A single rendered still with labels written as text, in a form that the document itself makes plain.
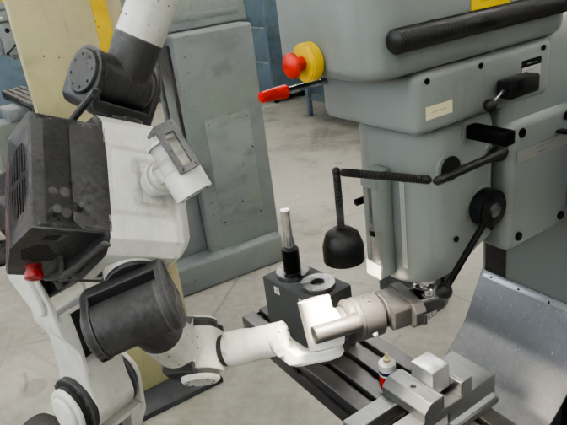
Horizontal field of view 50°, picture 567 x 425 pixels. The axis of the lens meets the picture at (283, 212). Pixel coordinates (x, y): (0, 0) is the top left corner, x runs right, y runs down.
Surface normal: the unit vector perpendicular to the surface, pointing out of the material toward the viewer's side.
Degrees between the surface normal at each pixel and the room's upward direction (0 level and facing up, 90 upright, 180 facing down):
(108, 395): 81
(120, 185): 59
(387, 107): 90
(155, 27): 98
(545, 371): 46
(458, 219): 90
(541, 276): 90
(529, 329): 63
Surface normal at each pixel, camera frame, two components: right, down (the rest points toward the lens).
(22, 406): -0.12, -0.91
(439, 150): 0.29, 0.35
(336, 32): -0.83, 0.31
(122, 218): 0.63, -0.36
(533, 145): 0.55, 0.27
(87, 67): -0.59, -0.10
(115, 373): 0.78, 0.01
